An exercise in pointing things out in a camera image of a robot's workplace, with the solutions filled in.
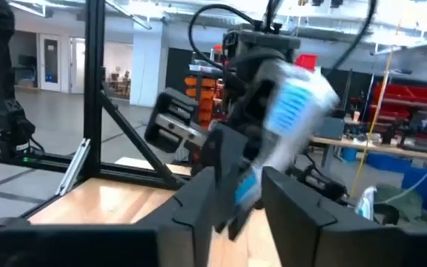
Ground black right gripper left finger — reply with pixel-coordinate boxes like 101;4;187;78
0;167;216;267

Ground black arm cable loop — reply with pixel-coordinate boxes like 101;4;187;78
188;3;262;71

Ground silver aluminium bracket strip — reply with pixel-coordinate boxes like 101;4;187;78
54;137;91;197

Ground green bag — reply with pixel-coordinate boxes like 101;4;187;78
374;183;424;223

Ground blue storage bins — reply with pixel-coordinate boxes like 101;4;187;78
341;148;427;223

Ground black office chair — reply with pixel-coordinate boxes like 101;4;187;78
372;202;400;225

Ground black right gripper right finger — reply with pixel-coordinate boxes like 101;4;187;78
260;167;427;267

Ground red bins on shelf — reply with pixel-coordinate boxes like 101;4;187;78
371;83;427;122

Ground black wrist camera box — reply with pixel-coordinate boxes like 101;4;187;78
222;28;302;51

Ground storage rack with orange bins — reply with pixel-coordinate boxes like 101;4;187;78
183;44;236;131

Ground yellow hanging cable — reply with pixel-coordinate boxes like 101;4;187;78
348;22;403;197

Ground white cable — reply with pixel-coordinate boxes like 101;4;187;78
380;166;427;205

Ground stacked red bins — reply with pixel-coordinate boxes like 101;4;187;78
294;53;318;71

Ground wooden work desk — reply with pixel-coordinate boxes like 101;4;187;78
309;135;427;164

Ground dark computer monitor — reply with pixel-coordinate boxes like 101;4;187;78
315;116;346;140

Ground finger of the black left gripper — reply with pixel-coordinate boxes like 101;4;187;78
200;127;251;234
228;209;254;242

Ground black aluminium table frame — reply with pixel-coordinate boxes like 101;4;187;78
0;0;192;233

